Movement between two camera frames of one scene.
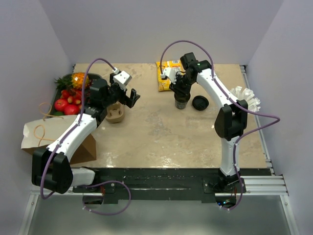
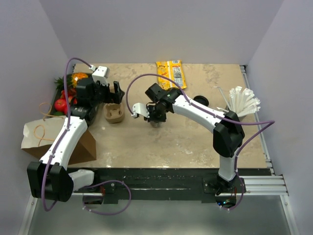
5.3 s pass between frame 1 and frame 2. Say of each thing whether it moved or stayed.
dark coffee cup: moved
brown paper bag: stayed
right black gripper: moved
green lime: stayed
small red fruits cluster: stayed
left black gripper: moved
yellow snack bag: stayed
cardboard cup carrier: stayed
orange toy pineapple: stayed
